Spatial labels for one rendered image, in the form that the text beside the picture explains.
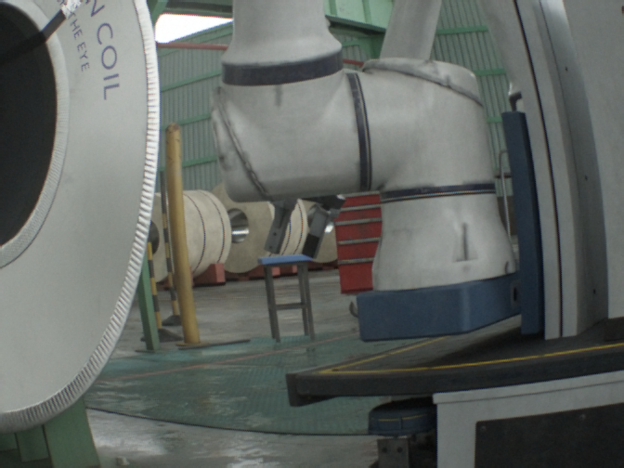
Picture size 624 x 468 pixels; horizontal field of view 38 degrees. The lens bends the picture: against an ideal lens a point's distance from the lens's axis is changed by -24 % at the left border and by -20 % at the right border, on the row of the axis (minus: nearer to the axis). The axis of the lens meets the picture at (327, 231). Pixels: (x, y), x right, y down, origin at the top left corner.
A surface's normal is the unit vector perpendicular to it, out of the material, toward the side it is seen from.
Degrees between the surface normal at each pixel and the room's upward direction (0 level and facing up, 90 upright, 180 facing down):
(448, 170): 91
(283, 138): 112
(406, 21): 88
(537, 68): 90
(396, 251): 68
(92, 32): 90
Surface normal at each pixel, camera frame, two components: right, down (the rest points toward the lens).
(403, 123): 0.06, 0.01
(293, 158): 0.11, 0.46
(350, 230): -0.43, 0.04
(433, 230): -0.29, -0.30
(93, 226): 0.84, -0.09
